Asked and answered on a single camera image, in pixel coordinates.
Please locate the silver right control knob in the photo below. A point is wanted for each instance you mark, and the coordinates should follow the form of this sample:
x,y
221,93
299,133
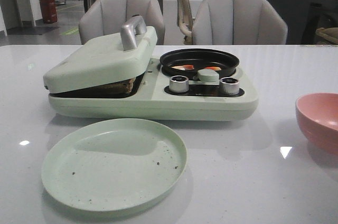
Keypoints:
x,y
229,86

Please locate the white bread slice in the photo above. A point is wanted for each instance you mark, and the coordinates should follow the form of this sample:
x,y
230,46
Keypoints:
x,y
121,87

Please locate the silver control knob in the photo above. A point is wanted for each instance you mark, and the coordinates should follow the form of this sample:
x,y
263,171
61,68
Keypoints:
x,y
179,84
229,86

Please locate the green breakfast maker base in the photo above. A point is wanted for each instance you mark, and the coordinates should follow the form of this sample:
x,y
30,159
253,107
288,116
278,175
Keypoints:
x,y
152,102

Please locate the light green plate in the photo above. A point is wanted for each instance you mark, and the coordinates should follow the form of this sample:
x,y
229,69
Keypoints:
x,y
118,166

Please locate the black round frying pan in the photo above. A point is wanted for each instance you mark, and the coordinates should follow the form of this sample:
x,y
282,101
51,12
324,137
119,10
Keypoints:
x,y
200,58

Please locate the beige office chair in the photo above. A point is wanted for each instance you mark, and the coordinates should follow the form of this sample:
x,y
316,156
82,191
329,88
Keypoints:
x,y
185,20

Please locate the grey armchair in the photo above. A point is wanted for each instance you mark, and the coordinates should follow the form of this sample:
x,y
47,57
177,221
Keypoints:
x,y
107,16
238,22

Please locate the silver left control knob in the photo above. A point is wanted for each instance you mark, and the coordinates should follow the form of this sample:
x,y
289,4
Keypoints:
x,y
179,84

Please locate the beige cushion at right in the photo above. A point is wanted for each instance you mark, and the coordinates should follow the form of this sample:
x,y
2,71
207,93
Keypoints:
x,y
329,34

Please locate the red bin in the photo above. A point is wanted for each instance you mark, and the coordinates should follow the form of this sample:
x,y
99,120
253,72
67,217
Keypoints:
x,y
48,11

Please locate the grey armchair left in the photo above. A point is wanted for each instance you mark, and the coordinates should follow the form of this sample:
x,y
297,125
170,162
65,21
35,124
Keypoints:
x,y
107,16

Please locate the green breakfast maker lid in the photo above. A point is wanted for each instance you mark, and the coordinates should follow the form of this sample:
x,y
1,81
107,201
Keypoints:
x,y
102,60

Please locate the pink bowl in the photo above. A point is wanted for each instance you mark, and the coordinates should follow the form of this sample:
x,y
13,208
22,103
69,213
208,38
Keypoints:
x,y
316,115

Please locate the green pan handle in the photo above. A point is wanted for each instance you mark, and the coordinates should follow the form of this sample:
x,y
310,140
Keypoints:
x,y
206,75

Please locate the grey armchair right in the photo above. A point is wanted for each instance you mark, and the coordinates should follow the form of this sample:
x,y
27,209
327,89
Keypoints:
x,y
238,22

